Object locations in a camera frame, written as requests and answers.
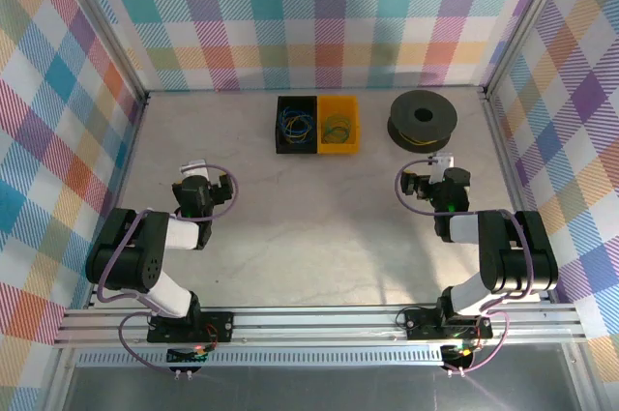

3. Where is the yellow cable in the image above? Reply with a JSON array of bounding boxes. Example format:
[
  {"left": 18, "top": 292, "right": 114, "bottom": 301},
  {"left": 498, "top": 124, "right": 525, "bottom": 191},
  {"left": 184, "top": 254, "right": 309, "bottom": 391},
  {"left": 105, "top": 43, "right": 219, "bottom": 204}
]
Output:
[
  {"left": 400, "top": 135, "right": 444, "bottom": 148},
  {"left": 280, "top": 108, "right": 313, "bottom": 144}
]

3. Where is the dark grey cable spool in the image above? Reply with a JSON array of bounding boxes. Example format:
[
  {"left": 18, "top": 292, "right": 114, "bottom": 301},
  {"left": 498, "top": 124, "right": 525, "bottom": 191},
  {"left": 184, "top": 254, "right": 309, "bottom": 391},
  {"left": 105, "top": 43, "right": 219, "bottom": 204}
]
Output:
[{"left": 387, "top": 89, "right": 459, "bottom": 151}]

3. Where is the green cable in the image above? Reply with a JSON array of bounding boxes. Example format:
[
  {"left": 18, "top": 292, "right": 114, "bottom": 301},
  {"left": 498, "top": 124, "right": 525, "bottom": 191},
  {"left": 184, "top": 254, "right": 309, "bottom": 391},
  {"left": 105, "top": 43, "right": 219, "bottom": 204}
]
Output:
[{"left": 322, "top": 113, "right": 354, "bottom": 144}]

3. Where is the black plastic bin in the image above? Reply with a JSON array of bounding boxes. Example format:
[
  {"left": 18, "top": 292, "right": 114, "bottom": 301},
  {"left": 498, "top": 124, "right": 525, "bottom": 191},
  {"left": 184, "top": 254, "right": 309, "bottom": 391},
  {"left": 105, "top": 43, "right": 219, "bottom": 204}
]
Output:
[{"left": 275, "top": 95, "right": 320, "bottom": 156}]

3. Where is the yellow plastic bin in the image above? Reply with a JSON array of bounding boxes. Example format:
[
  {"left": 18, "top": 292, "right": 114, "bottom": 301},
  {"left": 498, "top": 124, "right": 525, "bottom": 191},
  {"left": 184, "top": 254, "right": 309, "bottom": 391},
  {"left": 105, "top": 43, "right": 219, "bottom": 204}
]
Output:
[{"left": 316, "top": 95, "right": 362, "bottom": 155}]

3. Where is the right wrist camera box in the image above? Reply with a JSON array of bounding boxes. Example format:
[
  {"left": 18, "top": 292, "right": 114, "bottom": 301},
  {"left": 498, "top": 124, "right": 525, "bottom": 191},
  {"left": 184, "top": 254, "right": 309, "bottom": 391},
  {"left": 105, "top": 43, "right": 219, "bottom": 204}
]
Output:
[{"left": 431, "top": 151, "right": 457, "bottom": 181}]

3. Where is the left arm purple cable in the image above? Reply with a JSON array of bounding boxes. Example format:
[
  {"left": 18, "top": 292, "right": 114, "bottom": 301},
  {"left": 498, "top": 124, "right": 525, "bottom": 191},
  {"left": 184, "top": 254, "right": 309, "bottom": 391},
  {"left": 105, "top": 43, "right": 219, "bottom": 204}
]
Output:
[{"left": 96, "top": 163, "right": 241, "bottom": 376}]

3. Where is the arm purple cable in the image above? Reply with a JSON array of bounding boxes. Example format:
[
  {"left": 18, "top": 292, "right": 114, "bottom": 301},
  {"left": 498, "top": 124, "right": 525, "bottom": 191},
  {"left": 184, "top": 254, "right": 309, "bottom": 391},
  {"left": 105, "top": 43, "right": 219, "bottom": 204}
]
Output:
[
  {"left": 395, "top": 155, "right": 512, "bottom": 376},
  {"left": 96, "top": 163, "right": 241, "bottom": 376}
]

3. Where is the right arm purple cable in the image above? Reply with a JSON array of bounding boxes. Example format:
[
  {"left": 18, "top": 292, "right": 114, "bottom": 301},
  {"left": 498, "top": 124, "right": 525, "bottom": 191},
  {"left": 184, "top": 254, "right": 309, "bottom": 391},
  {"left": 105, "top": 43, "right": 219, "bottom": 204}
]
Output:
[{"left": 395, "top": 155, "right": 512, "bottom": 376}]

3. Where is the blue cable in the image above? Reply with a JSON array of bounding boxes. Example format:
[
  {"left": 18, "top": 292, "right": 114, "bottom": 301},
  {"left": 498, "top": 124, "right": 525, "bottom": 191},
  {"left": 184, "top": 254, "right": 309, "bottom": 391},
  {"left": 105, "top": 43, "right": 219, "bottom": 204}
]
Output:
[{"left": 280, "top": 108, "right": 313, "bottom": 144}]

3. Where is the yellow cable in bin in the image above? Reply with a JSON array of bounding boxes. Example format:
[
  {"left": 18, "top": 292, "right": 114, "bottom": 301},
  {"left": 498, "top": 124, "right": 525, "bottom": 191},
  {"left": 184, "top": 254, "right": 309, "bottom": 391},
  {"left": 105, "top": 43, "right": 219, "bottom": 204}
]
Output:
[{"left": 280, "top": 108, "right": 313, "bottom": 144}]

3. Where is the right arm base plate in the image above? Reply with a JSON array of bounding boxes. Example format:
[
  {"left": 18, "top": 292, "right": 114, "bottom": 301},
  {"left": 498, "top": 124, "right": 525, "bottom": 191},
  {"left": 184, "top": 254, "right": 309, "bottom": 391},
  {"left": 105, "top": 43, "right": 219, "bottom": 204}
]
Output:
[{"left": 404, "top": 307, "right": 494, "bottom": 341}]

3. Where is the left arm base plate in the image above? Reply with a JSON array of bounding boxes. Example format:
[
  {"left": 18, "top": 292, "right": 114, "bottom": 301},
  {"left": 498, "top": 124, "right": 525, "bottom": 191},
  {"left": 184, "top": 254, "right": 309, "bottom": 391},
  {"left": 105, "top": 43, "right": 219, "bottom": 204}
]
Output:
[{"left": 146, "top": 310, "right": 236, "bottom": 345}]

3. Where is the aluminium mounting rail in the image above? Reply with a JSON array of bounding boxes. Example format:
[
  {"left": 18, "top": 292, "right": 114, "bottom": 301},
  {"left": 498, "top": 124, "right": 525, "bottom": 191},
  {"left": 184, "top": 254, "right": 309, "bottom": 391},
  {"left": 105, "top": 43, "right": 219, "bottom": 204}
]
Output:
[{"left": 52, "top": 303, "right": 589, "bottom": 347}]

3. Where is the aluminium frame post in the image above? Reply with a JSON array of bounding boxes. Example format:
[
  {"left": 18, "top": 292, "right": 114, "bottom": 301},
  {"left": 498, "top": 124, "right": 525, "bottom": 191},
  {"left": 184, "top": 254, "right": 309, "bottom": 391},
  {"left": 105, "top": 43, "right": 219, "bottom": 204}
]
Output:
[
  {"left": 42, "top": 0, "right": 150, "bottom": 107},
  {"left": 482, "top": 0, "right": 576, "bottom": 99}
]

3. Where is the slotted cable duct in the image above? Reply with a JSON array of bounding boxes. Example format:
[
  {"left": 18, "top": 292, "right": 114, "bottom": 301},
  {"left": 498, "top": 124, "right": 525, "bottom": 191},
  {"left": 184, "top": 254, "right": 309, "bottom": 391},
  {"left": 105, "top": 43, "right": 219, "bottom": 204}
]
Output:
[{"left": 76, "top": 345, "right": 444, "bottom": 367}]

